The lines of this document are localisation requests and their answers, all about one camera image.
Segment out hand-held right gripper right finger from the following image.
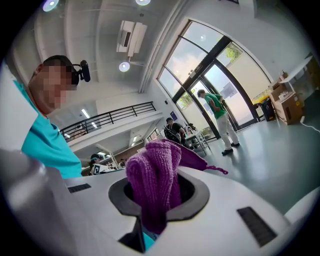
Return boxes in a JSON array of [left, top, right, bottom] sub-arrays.
[[147, 165, 292, 256]]

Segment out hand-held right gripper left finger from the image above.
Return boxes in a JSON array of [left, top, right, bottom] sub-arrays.
[[51, 167, 146, 256]]

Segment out purple cloth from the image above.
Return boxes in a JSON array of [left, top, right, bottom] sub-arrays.
[[125, 138, 229, 235]]

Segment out person's teal shirt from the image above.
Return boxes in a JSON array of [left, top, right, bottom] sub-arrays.
[[12, 79, 83, 180]]

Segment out white table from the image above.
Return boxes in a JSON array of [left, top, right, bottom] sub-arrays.
[[186, 129, 212, 156]]

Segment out black balcony railing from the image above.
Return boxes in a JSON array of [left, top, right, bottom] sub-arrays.
[[59, 101, 157, 143]]

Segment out black waste bin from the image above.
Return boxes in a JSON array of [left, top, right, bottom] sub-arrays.
[[259, 98, 276, 122]]

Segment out large cardboard box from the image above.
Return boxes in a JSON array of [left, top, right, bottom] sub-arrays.
[[268, 91, 305, 126]]

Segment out person's head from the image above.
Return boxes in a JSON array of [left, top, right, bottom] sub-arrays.
[[27, 54, 80, 117]]

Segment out small cardboard box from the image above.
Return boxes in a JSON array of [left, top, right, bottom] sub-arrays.
[[271, 82, 288, 101]]

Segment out black-framed glass door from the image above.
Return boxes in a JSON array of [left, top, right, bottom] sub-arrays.
[[156, 19, 273, 141]]

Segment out white shelf unit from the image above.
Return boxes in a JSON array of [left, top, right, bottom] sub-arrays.
[[279, 55, 320, 106]]

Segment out white ceiling air conditioner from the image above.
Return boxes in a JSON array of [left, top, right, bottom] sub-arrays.
[[116, 20, 148, 58]]

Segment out white floor cable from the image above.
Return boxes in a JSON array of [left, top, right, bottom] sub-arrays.
[[299, 115, 320, 134]]

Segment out black head-mounted camera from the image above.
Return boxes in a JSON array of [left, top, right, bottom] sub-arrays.
[[72, 59, 91, 83]]

